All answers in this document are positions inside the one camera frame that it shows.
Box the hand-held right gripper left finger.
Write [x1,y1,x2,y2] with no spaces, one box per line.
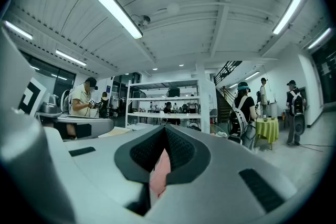
[44,124,167,224]

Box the yellow-green cloth table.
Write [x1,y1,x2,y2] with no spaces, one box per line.
[255,117,280,151]

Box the dark glass window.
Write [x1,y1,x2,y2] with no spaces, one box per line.
[311,34,336,113]

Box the pink cushioned armchair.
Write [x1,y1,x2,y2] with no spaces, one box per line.
[149,148,172,199]

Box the yellow wire chair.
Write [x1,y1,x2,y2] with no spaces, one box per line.
[209,124,229,138]

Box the long ceiling tube light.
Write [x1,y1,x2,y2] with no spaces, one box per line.
[244,70,261,81]
[55,49,88,67]
[3,20,34,41]
[90,0,144,40]
[307,27,333,50]
[272,0,307,35]

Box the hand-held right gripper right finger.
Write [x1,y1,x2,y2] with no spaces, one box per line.
[143,124,298,224]

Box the white metal shelf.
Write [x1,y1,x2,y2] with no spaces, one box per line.
[125,79,203,131]

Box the ceiling security camera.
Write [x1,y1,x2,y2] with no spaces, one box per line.
[134,15,151,28]

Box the black railing staircase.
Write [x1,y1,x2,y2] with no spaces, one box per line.
[213,60,244,124]

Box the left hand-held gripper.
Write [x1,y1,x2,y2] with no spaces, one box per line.
[0,25,77,221]

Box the black white backpack unit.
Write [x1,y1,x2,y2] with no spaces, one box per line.
[229,109,249,137]
[290,91,307,135]

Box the silver metal appliance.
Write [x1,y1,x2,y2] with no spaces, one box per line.
[39,94,62,114]

